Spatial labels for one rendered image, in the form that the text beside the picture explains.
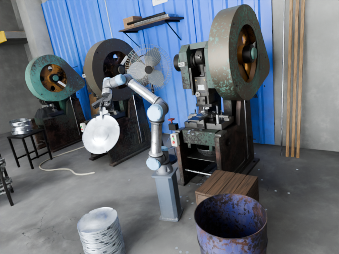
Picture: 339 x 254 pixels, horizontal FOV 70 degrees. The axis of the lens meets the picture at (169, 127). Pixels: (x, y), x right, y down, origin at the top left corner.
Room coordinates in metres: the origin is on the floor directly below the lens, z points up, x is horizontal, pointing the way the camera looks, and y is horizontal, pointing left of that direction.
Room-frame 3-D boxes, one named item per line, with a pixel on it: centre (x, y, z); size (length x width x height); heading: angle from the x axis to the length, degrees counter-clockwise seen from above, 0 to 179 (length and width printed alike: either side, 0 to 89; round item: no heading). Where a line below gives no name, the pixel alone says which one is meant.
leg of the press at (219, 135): (2.46, -0.73, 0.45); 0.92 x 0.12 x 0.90; 140
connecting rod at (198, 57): (2.52, -0.43, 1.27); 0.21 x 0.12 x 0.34; 140
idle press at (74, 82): (5.00, 2.05, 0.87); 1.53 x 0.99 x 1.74; 143
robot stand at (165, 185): (1.95, 0.10, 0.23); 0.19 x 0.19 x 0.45; 68
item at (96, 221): (1.56, 0.63, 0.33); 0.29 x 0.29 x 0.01
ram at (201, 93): (2.49, -0.41, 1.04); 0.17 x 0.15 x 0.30; 140
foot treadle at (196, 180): (2.42, -0.34, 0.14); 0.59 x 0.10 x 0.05; 140
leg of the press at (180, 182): (2.80, -0.32, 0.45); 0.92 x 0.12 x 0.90; 140
